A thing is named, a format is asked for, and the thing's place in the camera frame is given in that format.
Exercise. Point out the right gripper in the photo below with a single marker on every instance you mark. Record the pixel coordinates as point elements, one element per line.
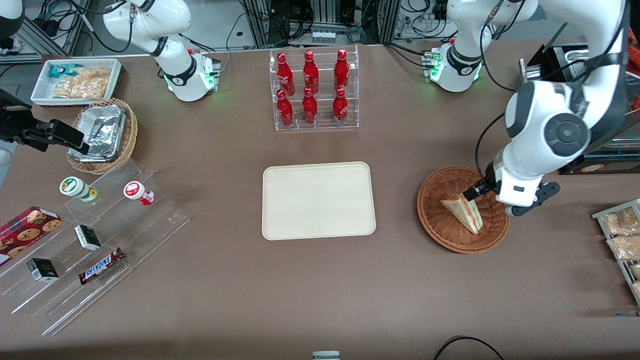
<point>13,126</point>

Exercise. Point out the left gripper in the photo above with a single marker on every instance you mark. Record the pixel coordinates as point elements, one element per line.
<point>487,183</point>

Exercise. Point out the triangular sandwich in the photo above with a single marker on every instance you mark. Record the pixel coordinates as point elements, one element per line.
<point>462,212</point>

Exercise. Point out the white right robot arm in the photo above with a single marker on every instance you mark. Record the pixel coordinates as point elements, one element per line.
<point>175,60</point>

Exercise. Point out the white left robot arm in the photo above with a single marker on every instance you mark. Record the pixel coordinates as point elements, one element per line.
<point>565,130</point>

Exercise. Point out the brown wicker basket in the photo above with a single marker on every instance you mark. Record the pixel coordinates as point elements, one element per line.
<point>450,235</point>

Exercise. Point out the light wicker basket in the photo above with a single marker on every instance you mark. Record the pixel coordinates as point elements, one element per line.
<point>131,132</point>

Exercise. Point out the beige plastic tray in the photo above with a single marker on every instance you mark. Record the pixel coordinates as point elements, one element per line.
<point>318,201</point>

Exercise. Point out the stack of foil trays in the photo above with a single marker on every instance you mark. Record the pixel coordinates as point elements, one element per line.
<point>102,132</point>

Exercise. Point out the green lid cup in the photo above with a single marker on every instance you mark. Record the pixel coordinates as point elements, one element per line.
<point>75,187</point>

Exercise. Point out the clear bag of chips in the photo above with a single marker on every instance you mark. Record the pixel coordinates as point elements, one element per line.
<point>80,88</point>
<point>95,73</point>

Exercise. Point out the white rectangular snack bin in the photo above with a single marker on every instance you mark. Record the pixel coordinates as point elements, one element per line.
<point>42,87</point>

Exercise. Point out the blue snack packet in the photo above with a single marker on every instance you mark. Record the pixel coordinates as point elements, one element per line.
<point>62,70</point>

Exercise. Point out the red lid cup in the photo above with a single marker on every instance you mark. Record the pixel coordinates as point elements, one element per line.
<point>136,191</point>

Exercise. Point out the small black box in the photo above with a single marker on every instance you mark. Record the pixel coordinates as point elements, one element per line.
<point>42,270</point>
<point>87,237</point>

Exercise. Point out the red cookie box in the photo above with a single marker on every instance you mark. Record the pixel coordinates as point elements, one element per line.
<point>27,230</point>

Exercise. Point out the clear acrylic stepped display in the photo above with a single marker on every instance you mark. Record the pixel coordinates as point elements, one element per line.
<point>150,225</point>

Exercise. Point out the Snickers bar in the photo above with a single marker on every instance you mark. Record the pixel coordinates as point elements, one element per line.
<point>101,266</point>

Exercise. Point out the black hot food case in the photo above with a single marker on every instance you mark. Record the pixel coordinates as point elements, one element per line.
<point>607,160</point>

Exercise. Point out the bagged fried snack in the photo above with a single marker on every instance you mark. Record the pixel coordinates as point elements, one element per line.
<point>620,222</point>
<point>625,247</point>
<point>636,271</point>
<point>636,289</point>

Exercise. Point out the red drink bottle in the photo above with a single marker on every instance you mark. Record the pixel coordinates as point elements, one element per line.
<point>310,72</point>
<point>285,110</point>
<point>309,107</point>
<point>341,71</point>
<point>285,75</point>
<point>340,107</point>

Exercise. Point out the clear acrylic bottle rack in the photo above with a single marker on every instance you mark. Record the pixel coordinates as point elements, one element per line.
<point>322,122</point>

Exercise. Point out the white power strip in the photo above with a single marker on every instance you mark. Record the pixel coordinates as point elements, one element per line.
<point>323,36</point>

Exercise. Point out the small grey device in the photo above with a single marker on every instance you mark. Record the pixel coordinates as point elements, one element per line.
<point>326,356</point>

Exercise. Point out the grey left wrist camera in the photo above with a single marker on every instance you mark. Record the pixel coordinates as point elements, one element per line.
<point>537,197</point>

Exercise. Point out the aluminium frame post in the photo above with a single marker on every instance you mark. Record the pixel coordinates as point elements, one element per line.
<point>389,20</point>
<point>257,22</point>

